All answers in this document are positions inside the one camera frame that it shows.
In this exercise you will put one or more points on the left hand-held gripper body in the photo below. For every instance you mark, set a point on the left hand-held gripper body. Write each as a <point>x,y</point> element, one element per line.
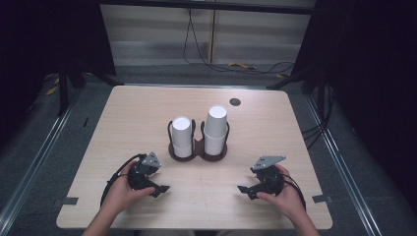
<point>141,177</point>

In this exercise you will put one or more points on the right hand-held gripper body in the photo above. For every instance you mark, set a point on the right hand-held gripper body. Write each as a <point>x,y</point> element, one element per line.
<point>270,180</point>

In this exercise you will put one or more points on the dark wooden cup holder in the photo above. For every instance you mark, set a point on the dark wooden cup holder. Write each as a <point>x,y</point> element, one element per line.
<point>198,151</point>

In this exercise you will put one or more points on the short stack of white cups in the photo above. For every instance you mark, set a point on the short stack of white cups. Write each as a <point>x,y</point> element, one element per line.
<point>182,137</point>

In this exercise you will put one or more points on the person's right hand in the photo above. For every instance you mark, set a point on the person's right hand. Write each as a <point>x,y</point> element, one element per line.
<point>290,200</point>

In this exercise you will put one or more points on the person's left hand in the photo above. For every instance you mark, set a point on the person's left hand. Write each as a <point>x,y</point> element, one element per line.
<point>119,195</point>

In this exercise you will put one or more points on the grey tape strip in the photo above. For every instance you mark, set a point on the grey tape strip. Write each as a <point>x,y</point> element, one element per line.
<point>321,198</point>
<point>67,201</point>

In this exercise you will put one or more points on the tall stack of white cups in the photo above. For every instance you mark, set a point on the tall stack of white cups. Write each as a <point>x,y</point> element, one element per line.
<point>215,131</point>

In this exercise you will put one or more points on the small black floor strip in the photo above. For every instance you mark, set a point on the small black floor strip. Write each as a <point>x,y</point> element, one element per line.
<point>86,121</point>

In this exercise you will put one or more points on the dark round table grommet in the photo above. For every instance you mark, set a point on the dark round table grommet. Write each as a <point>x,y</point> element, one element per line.
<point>235,102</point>

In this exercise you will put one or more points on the black metal stand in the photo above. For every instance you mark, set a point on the black metal stand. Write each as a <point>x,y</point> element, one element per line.
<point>285,82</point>
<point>63,95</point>

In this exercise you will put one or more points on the yellow floor tape piece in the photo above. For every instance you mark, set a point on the yellow floor tape piece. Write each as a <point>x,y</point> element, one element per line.
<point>51,90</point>
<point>242,66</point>
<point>282,75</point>

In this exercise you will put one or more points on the dark curtain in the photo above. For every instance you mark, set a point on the dark curtain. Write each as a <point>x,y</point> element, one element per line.
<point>49,32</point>
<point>377,65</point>

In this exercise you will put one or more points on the black overhead beam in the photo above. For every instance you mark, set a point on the black overhead beam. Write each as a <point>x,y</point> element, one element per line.
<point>229,6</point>

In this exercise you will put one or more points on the metal floor rail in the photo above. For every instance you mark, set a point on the metal floor rail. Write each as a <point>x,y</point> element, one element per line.
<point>41,154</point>
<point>341,164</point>

